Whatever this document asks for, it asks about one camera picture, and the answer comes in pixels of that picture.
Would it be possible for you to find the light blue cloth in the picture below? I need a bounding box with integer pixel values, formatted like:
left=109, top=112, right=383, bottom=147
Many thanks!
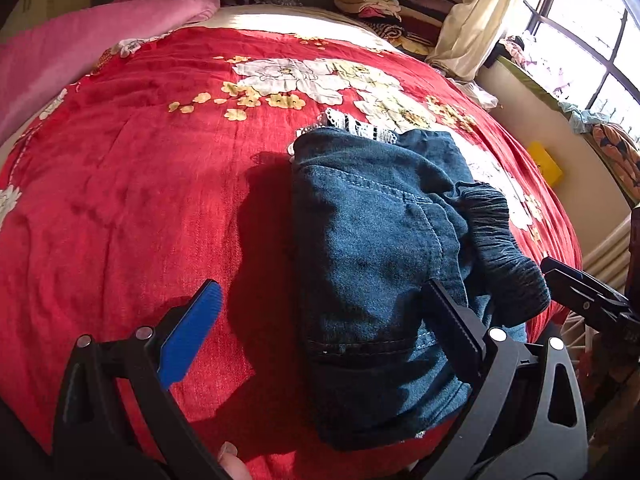
left=560, top=101, right=608, bottom=135

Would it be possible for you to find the cream curtain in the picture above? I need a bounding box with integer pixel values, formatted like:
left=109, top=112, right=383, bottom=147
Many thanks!
left=425, top=0, right=526, bottom=83
left=582, top=212, right=633, bottom=281

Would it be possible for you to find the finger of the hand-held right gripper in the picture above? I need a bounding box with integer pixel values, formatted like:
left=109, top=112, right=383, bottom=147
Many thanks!
left=540, top=256, right=603, bottom=288
left=544, top=269, right=631, bottom=331

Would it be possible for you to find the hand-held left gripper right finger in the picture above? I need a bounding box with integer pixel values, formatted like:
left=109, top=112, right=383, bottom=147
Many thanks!
left=415, top=279, right=588, bottom=480

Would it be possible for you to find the yellow box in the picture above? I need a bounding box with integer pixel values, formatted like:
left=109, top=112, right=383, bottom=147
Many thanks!
left=526, top=141, right=564, bottom=187

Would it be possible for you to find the white plastic bag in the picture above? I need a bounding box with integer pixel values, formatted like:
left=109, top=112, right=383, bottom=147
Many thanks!
left=445, top=75, right=501, bottom=111

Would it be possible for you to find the dark framed window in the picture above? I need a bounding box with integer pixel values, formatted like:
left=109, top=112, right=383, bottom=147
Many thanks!
left=522, top=0, right=640, bottom=136

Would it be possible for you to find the cream striped bed sheet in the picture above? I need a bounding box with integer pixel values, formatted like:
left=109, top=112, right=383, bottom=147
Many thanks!
left=207, top=4, right=396, bottom=53

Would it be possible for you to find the white wire rack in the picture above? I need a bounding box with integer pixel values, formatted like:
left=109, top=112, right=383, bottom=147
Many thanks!
left=562, top=310, right=608, bottom=362

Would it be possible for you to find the red floral blanket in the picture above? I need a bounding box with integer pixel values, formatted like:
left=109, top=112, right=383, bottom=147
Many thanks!
left=0, top=27, right=583, bottom=480

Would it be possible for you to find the blue denim garment with lace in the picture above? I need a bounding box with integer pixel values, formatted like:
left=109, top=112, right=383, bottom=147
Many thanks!
left=287, top=107, right=551, bottom=453

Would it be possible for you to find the orange patterned cushion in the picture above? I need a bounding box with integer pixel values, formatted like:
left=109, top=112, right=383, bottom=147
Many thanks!
left=590, top=122, right=640, bottom=196

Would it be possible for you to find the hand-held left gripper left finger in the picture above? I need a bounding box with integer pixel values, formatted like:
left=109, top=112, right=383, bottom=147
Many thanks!
left=50, top=279, right=236, bottom=480

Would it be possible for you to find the person's left hand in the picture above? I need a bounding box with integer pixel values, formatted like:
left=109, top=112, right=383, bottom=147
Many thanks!
left=218, top=441, right=253, bottom=480

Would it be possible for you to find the stack of folded clothes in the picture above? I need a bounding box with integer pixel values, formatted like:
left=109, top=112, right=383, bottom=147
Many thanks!
left=334, top=0, right=453, bottom=56

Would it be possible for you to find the pink blanket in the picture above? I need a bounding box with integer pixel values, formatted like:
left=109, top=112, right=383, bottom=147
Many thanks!
left=0, top=0, right=221, bottom=146

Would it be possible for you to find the purple plastic item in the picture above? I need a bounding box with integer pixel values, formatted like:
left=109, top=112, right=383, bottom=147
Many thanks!
left=520, top=35, right=571, bottom=96

